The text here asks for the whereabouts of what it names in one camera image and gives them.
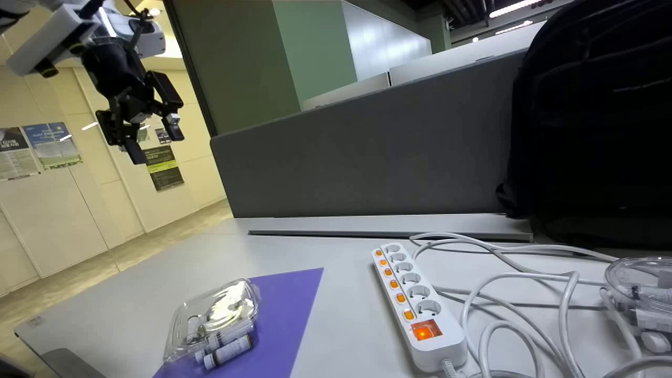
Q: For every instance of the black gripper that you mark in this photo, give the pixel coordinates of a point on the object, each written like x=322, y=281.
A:
x=133, y=92

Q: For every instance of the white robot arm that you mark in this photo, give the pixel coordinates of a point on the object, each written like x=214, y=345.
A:
x=71, y=25

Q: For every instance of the clear bag of markers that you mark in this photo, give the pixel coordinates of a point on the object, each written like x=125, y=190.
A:
x=213, y=329

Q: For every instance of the purple paper sheet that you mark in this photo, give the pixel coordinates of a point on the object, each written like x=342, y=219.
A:
x=286, y=301

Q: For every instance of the grey desk partition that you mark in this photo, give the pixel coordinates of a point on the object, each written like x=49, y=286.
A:
x=431, y=146

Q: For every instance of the white power strip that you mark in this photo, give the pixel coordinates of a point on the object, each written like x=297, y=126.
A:
x=429, y=329

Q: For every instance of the black backpack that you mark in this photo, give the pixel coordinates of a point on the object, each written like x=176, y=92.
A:
x=591, y=131

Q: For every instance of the wall poster dark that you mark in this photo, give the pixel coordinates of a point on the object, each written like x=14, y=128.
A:
x=162, y=168

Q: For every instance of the wall poster left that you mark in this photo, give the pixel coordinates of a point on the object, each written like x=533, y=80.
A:
x=37, y=148

